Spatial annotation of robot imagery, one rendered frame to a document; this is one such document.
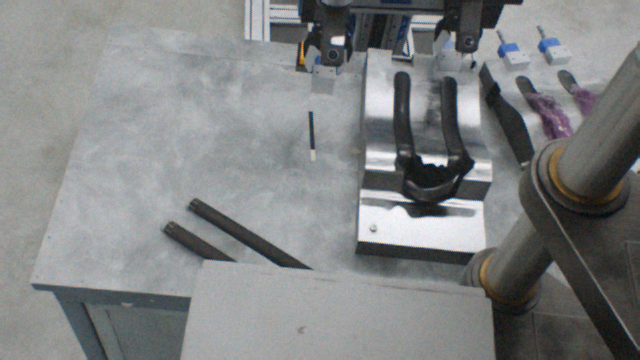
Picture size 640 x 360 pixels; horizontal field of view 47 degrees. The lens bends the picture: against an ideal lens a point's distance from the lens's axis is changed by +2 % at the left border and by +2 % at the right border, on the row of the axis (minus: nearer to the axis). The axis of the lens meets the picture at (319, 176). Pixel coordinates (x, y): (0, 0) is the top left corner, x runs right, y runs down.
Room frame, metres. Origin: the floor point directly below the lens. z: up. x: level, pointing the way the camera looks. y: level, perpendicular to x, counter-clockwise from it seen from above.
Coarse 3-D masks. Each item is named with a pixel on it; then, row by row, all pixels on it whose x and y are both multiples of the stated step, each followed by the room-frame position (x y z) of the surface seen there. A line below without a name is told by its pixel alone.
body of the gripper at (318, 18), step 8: (320, 0) 1.05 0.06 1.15; (320, 8) 1.10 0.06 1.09; (328, 8) 1.04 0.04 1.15; (336, 8) 1.04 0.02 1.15; (344, 8) 1.05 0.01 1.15; (320, 16) 1.07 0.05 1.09; (320, 24) 1.05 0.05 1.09; (320, 32) 1.04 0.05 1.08; (312, 40) 1.04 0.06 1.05; (320, 40) 1.04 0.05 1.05
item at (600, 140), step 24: (624, 72) 0.44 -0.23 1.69; (600, 96) 0.46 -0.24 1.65; (624, 96) 0.43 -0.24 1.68; (600, 120) 0.44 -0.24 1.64; (624, 120) 0.42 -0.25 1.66; (576, 144) 0.44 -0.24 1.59; (600, 144) 0.43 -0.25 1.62; (624, 144) 0.42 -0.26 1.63; (576, 168) 0.43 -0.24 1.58; (600, 168) 0.42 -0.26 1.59; (624, 168) 0.42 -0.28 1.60; (576, 192) 0.42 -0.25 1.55; (600, 192) 0.42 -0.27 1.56; (504, 240) 0.46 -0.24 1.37; (528, 240) 0.43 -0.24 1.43; (504, 264) 0.43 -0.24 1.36; (528, 264) 0.42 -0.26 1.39; (504, 288) 0.42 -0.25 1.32; (528, 288) 0.42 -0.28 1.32
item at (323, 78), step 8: (320, 56) 1.10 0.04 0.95; (320, 64) 1.08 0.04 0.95; (320, 72) 1.04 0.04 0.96; (328, 72) 1.05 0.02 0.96; (312, 80) 1.03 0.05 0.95; (320, 80) 1.03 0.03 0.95; (328, 80) 1.03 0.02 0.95; (312, 88) 1.03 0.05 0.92; (320, 88) 1.03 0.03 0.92; (328, 88) 1.03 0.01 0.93
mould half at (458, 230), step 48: (384, 96) 1.07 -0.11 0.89; (432, 96) 1.09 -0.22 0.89; (384, 144) 0.90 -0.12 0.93; (432, 144) 0.93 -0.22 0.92; (480, 144) 0.96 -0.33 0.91; (384, 192) 0.83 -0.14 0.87; (480, 192) 0.85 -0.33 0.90; (384, 240) 0.72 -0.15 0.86; (432, 240) 0.74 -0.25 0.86; (480, 240) 0.76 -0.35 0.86
